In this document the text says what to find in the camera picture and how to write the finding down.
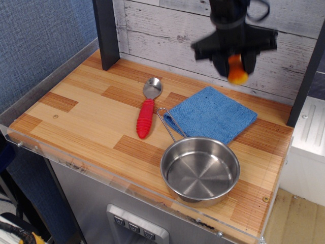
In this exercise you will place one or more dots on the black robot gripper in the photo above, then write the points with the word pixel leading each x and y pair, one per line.
pixel 245 39

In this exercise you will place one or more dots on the orange plush fish toy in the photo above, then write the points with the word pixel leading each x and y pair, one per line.
pixel 237 75

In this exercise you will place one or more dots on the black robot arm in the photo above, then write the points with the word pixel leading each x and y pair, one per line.
pixel 230 14

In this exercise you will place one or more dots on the folded blue cloth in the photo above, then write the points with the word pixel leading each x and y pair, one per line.
pixel 209 113

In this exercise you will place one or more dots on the small steel saucepan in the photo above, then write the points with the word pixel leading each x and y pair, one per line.
pixel 199 171

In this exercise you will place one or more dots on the white ribbed box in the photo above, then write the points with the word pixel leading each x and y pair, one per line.
pixel 303 170

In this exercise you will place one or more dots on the silver button control panel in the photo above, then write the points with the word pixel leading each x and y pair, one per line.
pixel 137 226

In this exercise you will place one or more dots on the clear acrylic table guard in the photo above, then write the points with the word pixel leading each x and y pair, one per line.
pixel 81 120

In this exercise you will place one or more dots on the dark right frame post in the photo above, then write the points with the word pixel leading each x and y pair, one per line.
pixel 307 80

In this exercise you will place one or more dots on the dark frame post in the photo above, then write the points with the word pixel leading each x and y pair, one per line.
pixel 307 80
pixel 106 32

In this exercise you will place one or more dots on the red handled metal spoon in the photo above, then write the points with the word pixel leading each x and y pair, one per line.
pixel 151 90

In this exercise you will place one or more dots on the dark left frame post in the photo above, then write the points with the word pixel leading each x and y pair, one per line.
pixel 106 32

